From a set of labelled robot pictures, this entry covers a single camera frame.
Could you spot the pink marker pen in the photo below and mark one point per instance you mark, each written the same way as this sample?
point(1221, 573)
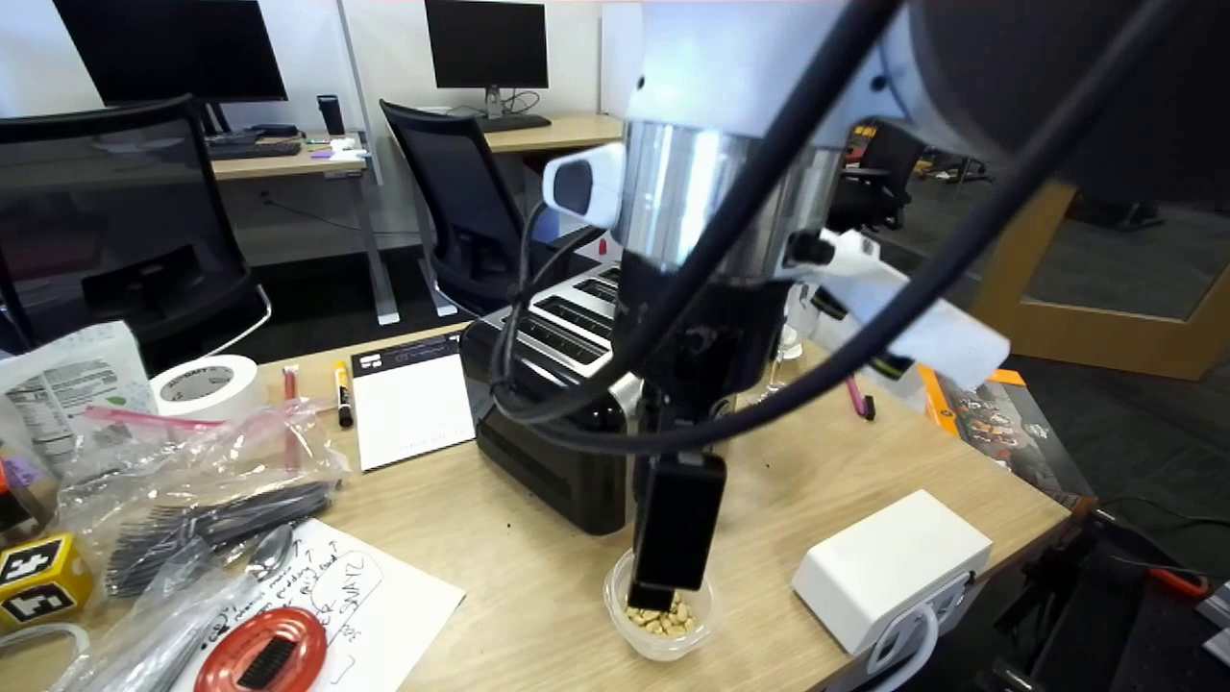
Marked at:
point(861, 403)

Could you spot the black computer monitor centre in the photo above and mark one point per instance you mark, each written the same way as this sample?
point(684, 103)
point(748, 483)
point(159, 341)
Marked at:
point(495, 47)

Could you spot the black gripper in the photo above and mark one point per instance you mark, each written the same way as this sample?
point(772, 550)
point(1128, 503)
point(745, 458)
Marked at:
point(693, 344)

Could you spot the black mesh office chair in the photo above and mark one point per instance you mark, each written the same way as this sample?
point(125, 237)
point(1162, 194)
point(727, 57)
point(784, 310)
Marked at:
point(116, 216)

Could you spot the small clear plastic bowl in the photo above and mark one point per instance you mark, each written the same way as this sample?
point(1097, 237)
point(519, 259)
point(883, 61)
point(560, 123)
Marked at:
point(658, 637)

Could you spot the white notepad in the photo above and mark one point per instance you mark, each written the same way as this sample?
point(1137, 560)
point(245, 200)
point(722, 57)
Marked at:
point(408, 403)

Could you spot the white tape roll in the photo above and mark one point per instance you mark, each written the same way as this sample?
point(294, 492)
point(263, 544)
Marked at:
point(219, 387)

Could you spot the clear bag of black ties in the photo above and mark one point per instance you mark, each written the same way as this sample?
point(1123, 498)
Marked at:
point(187, 521)

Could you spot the yellow black marker cube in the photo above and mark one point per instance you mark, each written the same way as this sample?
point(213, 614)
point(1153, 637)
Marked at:
point(45, 582)

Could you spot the orange halloween cookie kit box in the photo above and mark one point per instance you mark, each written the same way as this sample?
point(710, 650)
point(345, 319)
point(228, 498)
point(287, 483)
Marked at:
point(1007, 426)

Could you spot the black office chair far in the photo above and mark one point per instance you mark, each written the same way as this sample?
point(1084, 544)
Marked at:
point(478, 226)

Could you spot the black yellow marker pen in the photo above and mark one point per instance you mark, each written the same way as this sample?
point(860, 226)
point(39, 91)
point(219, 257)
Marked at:
point(345, 410)

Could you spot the black silver four-slot toaster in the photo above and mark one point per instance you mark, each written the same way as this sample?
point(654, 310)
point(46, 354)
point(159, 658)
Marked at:
point(564, 341)

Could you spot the white rectangular box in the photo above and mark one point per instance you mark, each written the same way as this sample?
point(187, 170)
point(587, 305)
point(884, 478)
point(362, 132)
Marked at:
point(888, 563)

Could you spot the black computer monitor left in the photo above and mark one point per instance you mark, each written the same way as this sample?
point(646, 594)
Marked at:
point(173, 47)

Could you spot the black computer monitor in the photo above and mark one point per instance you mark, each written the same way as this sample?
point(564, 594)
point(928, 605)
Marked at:
point(495, 47)
point(173, 47)

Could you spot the white paper sheet with drawing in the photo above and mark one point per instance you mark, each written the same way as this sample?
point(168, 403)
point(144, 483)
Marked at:
point(378, 614)

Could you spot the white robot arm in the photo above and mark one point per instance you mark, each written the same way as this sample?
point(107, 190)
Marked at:
point(1121, 99)

